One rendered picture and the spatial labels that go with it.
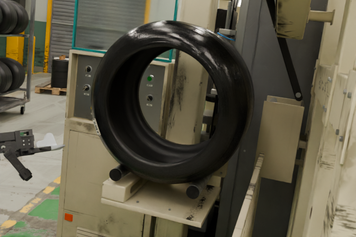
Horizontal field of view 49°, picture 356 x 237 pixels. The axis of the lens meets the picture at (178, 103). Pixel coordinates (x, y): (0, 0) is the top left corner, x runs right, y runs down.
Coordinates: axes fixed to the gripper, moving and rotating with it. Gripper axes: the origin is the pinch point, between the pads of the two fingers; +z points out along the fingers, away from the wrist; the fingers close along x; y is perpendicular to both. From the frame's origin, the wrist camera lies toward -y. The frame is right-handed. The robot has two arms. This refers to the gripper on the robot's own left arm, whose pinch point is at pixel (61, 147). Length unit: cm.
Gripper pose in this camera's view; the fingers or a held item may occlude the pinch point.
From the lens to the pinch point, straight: 137.3
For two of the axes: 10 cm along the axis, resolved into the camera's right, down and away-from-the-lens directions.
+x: -3.9, 1.4, 9.1
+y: -1.4, -9.9, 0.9
